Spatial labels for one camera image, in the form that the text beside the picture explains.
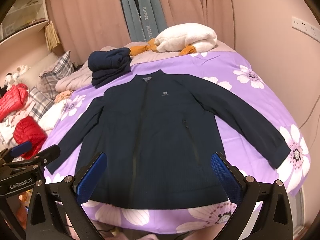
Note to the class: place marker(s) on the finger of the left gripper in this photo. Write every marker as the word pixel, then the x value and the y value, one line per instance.
pixel 20 149
pixel 46 156

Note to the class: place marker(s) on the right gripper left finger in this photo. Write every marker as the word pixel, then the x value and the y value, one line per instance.
pixel 44 220

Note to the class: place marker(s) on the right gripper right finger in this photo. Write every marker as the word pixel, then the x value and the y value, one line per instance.
pixel 274 220

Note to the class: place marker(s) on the dark navy zip jacket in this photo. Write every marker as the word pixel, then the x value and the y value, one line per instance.
pixel 159 132

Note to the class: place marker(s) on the folded navy clothes stack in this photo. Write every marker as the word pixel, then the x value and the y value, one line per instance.
pixel 107 66

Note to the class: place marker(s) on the red puffer jacket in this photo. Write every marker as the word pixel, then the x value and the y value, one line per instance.
pixel 17 126

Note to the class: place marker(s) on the plaid pillow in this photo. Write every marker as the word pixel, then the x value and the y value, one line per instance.
pixel 44 93

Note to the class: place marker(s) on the white stuffed animal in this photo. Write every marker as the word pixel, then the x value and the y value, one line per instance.
pixel 11 78

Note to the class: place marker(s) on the light pink folded blanket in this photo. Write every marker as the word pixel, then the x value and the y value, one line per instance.
pixel 80 78

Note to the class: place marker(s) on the beige curtain tassel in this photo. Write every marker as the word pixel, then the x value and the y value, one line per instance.
pixel 51 36

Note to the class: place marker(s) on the purple floral bed sheet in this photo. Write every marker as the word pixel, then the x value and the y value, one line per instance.
pixel 230 71

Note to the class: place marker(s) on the pink curtain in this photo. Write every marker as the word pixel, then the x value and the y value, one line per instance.
pixel 84 26

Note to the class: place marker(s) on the grey-blue lettered curtain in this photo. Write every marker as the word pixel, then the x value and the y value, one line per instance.
pixel 144 19

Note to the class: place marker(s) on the white goose plush toy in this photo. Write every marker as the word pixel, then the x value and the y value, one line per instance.
pixel 187 38

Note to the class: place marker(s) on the beige wall shelf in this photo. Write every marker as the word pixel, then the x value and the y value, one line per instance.
pixel 23 16

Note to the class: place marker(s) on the white wall power strip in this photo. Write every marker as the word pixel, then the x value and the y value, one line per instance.
pixel 305 28

